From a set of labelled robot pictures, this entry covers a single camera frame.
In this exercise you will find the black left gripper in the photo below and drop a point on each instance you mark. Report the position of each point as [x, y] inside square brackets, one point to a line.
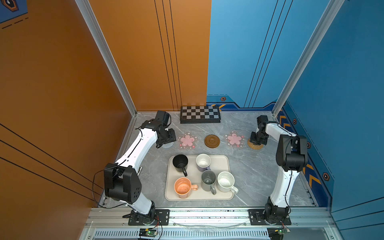
[172, 137]

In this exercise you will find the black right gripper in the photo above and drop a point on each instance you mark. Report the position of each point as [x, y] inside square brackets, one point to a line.
[253, 140]

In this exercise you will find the tan rattan round coaster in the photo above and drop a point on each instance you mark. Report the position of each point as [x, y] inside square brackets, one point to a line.
[254, 146]

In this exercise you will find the light blue woven coaster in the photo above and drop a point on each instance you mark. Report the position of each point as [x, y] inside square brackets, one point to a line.
[168, 145]

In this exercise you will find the pink flower coaster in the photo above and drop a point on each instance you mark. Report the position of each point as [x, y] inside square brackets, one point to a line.
[234, 140]
[187, 141]

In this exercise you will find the brown wooden round coaster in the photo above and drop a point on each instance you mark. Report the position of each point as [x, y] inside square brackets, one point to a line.
[212, 141]

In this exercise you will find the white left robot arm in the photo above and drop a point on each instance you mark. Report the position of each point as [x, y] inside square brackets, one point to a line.
[121, 179]

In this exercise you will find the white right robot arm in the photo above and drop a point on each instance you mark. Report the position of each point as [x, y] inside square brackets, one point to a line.
[291, 157]

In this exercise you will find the black mug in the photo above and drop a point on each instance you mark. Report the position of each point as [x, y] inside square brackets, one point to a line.
[180, 162]

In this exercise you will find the black white chessboard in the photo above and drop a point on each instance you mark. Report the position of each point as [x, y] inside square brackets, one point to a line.
[200, 114]

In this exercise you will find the white lavender mug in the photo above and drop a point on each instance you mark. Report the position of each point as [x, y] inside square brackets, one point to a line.
[203, 162]

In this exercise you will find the beige serving tray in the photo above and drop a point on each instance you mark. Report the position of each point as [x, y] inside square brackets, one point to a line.
[219, 163]

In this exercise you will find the orange pink mug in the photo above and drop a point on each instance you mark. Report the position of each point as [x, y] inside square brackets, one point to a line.
[184, 187]

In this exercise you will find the grey mug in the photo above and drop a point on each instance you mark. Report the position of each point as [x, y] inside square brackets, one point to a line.
[208, 180]

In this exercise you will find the small right circuit board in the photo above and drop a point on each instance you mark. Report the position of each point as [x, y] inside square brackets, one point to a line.
[278, 234]

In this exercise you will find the green circuit board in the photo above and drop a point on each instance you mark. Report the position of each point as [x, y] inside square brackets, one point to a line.
[148, 233]

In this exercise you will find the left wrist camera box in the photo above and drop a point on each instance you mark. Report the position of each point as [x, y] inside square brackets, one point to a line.
[163, 117]

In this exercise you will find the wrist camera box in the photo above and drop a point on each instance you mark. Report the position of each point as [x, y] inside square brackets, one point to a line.
[262, 121]
[163, 117]

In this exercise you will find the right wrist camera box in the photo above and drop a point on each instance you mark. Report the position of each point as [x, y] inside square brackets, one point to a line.
[262, 121]

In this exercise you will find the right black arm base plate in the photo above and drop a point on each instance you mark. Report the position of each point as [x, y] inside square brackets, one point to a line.
[258, 217]

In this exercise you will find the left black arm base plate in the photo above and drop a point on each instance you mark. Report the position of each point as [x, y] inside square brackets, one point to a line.
[162, 216]

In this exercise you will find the aluminium front rail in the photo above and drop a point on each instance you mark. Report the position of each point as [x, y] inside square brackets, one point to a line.
[209, 223]

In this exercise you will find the aluminium left corner post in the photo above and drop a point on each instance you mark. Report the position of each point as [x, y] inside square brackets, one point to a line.
[101, 42]

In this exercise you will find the aluminium corner post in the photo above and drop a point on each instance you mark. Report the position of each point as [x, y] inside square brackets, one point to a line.
[318, 34]
[101, 42]

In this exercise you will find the aluminium right corner post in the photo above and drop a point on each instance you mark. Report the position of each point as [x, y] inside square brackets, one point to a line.
[318, 34]

